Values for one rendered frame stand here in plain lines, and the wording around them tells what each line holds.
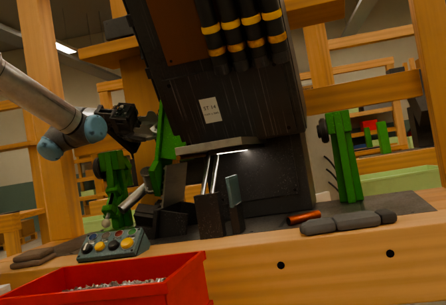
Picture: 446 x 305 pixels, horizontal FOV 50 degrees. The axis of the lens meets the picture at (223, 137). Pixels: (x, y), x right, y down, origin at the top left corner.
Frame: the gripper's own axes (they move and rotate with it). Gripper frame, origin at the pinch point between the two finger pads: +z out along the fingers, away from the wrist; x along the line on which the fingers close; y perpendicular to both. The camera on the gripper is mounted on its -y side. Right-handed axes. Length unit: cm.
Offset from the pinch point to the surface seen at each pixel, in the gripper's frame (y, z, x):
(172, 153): 2.8, 7.2, -10.6
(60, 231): -48, -48, -11
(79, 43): -524, -616, 778
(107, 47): 8.7, -28.3, 28.7
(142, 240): 1.8, 8.7, -37.7
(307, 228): 11, 47, -34
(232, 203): 2.6, 27.6, -24.5
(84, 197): -734, -526, 472
